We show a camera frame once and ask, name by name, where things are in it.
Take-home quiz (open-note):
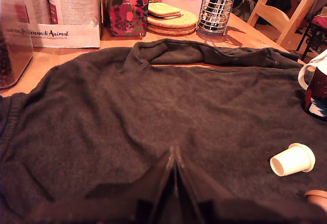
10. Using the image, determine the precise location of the white coffee capsule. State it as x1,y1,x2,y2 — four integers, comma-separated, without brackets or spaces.
270,143,316,177

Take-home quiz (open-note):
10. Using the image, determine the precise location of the clear coffee bean container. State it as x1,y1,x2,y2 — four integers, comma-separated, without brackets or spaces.
0,0,34,89

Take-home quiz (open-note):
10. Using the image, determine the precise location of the dark grey knitted cloth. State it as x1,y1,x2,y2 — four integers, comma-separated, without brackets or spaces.
0,38,327,224

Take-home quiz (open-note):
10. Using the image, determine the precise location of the dark red printed mug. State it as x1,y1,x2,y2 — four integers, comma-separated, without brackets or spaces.
297,49,327,123

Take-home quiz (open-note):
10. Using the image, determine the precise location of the round cork trivet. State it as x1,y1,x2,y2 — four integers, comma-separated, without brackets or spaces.
147,24,197,36
147,11,198,29

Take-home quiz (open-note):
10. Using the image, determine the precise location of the square cork coaster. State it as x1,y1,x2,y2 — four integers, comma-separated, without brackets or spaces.
148,2,182,16
150,11,184,19

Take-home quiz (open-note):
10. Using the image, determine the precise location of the white pet food carton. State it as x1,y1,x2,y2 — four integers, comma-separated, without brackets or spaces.
24,21,102,49

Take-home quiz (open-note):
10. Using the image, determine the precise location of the floral tissue box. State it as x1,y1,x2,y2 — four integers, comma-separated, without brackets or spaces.
102,0,151,37

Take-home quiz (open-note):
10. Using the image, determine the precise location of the wooden chair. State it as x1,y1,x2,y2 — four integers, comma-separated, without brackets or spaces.
246,0,326,47

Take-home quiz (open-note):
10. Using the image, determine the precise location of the red patterned cushion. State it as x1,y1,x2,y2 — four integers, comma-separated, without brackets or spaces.
312,15,327,28

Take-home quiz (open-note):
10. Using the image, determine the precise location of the chrome wire utensil rack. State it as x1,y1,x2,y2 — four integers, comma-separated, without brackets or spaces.
197,0,241,36

